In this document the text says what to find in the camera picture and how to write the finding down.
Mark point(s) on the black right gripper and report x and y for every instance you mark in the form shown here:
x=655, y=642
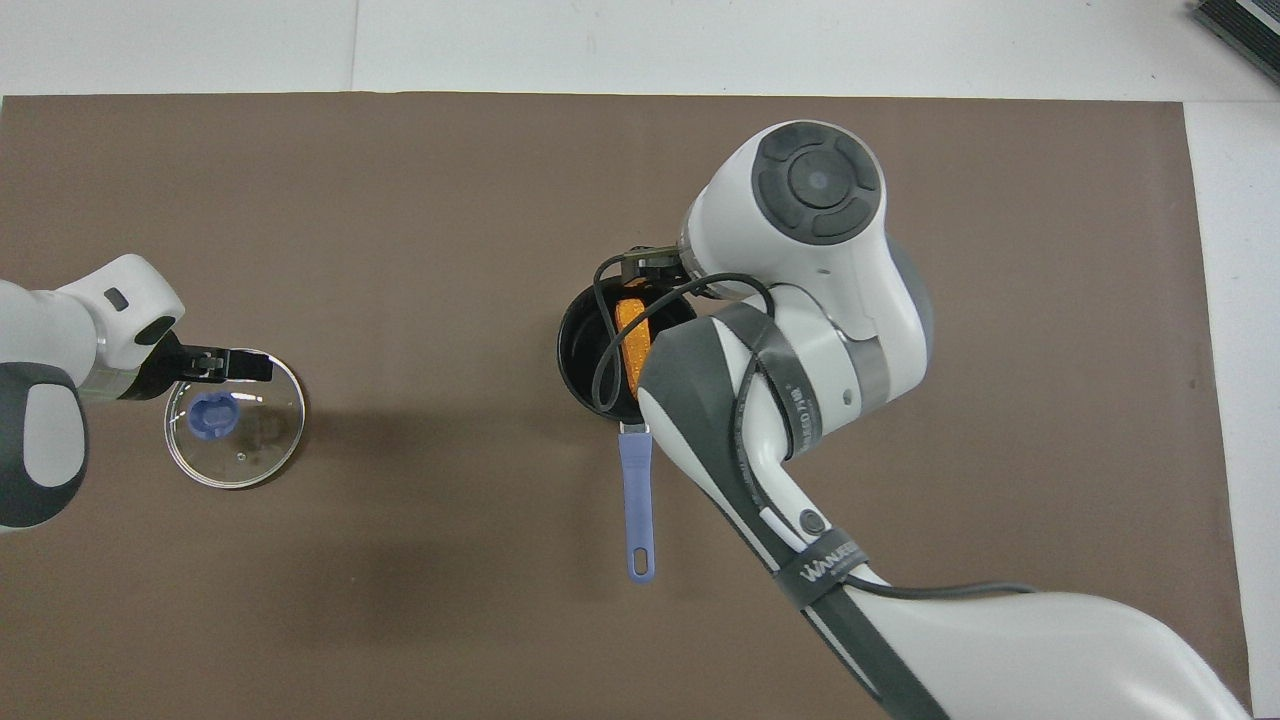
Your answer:
x=650, y=262

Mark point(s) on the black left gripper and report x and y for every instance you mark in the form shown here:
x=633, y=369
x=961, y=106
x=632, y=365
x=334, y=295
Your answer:
x=175, y=365

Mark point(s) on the glass lid with blue knob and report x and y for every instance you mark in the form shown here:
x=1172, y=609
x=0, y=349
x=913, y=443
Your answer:
x=235, y=440

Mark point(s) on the yellow corn cob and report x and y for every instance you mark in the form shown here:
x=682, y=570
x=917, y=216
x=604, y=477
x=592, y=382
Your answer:
x=633, y=345

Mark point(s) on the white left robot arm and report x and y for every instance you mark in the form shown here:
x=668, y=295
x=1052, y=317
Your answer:
x=50, y=340

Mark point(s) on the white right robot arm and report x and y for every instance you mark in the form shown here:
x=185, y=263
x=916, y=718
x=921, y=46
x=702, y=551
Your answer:
x=850, y=300

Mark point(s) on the brown table mat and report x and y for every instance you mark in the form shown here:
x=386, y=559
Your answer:
x=400, y=250

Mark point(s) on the dark slatted object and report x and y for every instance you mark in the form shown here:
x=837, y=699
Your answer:
x=1245, y=30

